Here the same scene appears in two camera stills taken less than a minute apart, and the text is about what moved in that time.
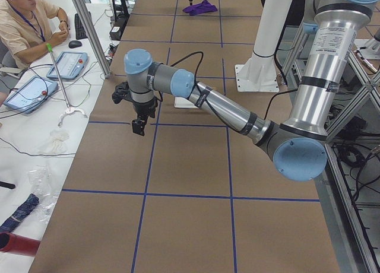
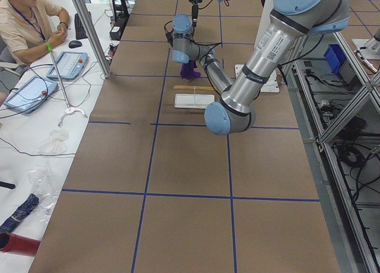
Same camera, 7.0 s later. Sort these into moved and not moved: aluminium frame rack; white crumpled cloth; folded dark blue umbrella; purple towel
Moved: purple towel
Not moved: aluminium frame rack; white crumpled cloth; folded dark blue umbrella
